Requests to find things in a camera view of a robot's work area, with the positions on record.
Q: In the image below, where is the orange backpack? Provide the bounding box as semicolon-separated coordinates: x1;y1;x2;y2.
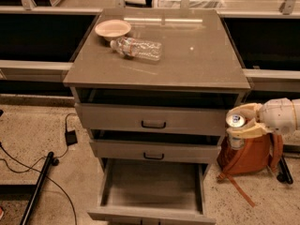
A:
217;134;283;207

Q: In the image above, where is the grey drawer cabinet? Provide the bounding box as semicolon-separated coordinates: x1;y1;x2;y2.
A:
63;7;252;225

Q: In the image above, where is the black pole right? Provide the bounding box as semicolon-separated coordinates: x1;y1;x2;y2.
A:
277;157;293;185

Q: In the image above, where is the black pole left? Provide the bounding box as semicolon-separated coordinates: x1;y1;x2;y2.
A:
20;152;54;225

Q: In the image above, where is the grey middle drawer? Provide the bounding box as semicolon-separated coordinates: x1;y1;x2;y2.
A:
90;141;218;164

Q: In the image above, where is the grey top drawer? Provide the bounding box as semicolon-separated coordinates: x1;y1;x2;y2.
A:
75;103;226;136

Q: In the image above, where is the red bull can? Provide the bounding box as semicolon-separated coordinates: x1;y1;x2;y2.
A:
226;113;246;150

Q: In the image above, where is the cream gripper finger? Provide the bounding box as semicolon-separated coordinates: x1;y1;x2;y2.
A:
227;121;273;139
227;103;263;120

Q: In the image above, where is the black power adapter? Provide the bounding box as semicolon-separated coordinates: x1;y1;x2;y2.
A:
65;130;78;146

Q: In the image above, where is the white paper bowl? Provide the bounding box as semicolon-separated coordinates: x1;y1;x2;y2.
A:
95;20;131;41

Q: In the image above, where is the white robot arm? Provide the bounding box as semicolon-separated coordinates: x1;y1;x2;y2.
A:
226;98;300;139

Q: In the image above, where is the clear plastic water bottle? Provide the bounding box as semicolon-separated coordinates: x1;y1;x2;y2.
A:
110;37;162;61

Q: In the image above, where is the black pole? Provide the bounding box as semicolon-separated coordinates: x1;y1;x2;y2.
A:
20;152;54;225
277;157;293;185

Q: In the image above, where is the black floor cable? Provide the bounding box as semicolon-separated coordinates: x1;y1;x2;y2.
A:
0;112;78;225

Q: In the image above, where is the grey bottom drawer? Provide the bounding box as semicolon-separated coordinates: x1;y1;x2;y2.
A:
88;159;216;225

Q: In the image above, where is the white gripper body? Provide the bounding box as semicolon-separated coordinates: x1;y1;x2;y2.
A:
259;98;295;134

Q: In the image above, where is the grey drawer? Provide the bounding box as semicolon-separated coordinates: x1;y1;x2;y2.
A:
90;141;218;164
75;103;226;136
88;159;216;225

